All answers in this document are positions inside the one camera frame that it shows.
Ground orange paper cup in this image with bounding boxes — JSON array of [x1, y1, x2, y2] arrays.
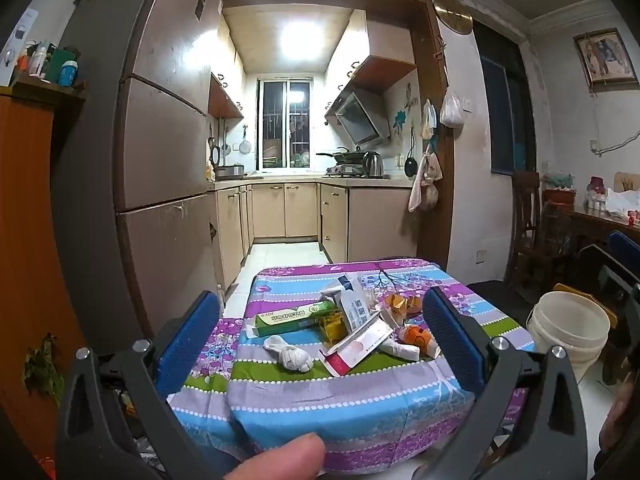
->
[[400, 325, 437, 356]]

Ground orange candy wrapper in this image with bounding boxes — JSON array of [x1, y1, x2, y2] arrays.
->
[[384, 294, 422, 324]]

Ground white tissue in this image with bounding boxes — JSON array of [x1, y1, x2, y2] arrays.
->
[[262, 335, 314, 373]]

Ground white blue printed package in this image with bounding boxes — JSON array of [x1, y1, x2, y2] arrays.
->
[[320, 273, 378, 335]]

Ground red white medicine box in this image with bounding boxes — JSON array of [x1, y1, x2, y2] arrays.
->
[[320, 315, 393, 377]]

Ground yellow gold snack wrapper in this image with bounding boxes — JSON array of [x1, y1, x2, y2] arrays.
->
[[318, 310, 348, 348]]

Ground green toothpaste box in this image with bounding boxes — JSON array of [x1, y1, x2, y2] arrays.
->
[[245, 300, 338, 338]]

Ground beige kitchen cabinets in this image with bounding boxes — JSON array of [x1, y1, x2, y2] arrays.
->
[[208, 177, 420, 290]]

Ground kitchen window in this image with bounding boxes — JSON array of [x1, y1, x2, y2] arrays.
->
[[257, 78, 312, 170]]

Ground person's left hand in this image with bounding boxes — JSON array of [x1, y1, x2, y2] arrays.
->
[[224, 434, 326, 480]]

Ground white plastic bucket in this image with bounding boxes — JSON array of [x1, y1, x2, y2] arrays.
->
[[526, 290, 611, 382]]

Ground dark wooden dining table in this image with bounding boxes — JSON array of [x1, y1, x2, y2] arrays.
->
[[541, 200, 639, 263]]

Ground dark wooden chair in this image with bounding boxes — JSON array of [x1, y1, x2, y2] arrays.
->
[[506, 170, 558, 294]]

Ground floral striped tablecloth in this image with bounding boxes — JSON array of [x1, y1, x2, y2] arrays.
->
[[169, 258, 535, 474]]

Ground orange wooden cabinet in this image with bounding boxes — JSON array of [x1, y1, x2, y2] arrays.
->
[[1, 87, 85, 458]]

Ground hanging beige cloth bags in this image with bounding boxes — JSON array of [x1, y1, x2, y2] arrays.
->
[[408, 100, 442, 212]]

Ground beige refrigerator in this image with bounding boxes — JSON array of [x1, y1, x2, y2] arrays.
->
[[52, 0, 220, 351]]

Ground steel kettle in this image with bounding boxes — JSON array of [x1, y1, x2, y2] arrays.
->
[[362, 151, 384, 179]]

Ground framed elephant picture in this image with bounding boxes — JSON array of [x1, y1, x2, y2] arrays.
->
[[574, 28, 639, 93]]

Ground hanging white plastic bag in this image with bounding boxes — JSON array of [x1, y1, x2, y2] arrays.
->
[[439, 87, 465, 129]]

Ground steel range hood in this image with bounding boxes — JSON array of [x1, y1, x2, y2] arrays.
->
[[326, 87, 390, 148]]

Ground white wall socket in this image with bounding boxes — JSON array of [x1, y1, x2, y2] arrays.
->
[[475, 249, 486, 264]]

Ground dark wall window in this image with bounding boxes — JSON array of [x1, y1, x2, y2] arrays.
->
[[474, 22, 536, 176]]

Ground gold wall clock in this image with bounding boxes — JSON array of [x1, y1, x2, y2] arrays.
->
[[433, 0, 473, 36]]

